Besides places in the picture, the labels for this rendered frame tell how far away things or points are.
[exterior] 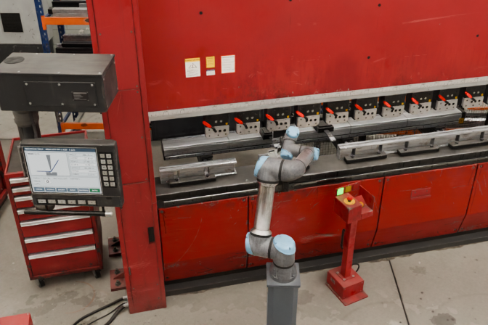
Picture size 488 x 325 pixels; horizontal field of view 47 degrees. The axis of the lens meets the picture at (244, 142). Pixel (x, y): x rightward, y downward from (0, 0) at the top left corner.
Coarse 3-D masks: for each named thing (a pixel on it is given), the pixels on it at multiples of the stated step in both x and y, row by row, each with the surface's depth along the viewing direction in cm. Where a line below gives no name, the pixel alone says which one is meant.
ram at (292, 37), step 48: (144, 0) 304; (192, 0) 310; (240, 0) 316; (288, 0) 323; (336, 0) 330; (384, 0) 338; (432, 0) 345; (480, 0) 353; (144, 48) 317; (192, 48) 323; (240, 48) 330; (288, 48) 338; (336, 48) 346; (384, 48) 354; (432, 48) 362; (480, 48) 371; (192, 96) 338; (240, 96) 346; (288, 96) 354
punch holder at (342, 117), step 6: (324, 102) 369; (330, 102) 363; (336, 102) 364; (342, 102) 366; (348, 102) 367; (324, 108) 371; (330, 108) 366; (336, 108) 367; (342, 108) 368; (348, 108) 369; (324, 114) 373; (330, 114) 367; (342, 114) 370; (348, 114) 371; (324, 120) 374; (330, 120) 370; (336, 120) 371; (342, 120) 372
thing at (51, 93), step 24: (0, 72) 250; (24, 72) 250; (48, 72) 250; (72, 72) 250; (96, 72) 250; (0, 96) 256; (24, 96) 256; (48, 96) 255; (72, 96) 254; (96, 96) 254; (24, 120) 272; (24, 168) 285
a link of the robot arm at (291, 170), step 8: (304, 152) 315; (312, 152) 322; (288, 160) 292; (296, 160) 296; (304, 160) 304; (288, 168) 289; (296, 168) 290; (304, 168) 296; (288, 176) 289; (296, 176) 292
